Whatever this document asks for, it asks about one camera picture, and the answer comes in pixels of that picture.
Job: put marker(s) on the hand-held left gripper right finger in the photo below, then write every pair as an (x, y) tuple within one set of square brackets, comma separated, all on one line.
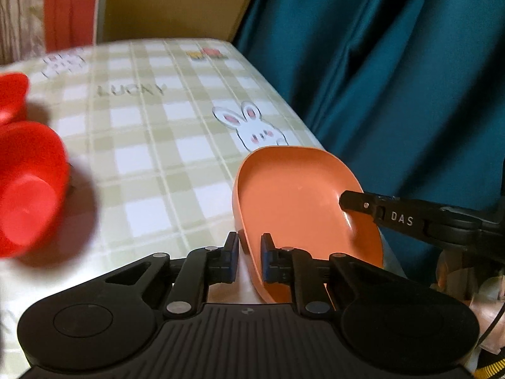
[(268, 262)]

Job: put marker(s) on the large red bowl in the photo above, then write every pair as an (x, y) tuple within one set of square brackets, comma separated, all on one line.
[(29, 189)]

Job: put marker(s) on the brown cardboard panel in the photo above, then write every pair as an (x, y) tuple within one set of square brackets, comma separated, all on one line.
[(177, 2)]

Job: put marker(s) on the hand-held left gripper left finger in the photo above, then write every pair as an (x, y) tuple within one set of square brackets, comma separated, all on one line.
[(232, 258)]

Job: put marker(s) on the orange plate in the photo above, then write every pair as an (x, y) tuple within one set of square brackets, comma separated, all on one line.
[(292, 201)]

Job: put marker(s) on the orange red panel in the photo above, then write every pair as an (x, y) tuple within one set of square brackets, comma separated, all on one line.
[(75, 8)]

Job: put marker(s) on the checked rabbit print tablecloth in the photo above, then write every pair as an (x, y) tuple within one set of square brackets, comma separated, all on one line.
[(158, 134)]

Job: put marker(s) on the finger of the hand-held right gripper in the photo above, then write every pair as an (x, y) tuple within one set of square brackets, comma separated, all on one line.
[(388, 215)]

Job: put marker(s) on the pale patterned cloth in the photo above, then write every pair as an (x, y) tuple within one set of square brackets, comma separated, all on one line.
[(487, 308)]

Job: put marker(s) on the small red bowl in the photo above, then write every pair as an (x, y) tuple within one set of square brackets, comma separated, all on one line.
[(10, 94)]

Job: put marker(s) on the teal curtain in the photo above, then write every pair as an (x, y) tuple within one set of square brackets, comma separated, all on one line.
[(394, 87)]

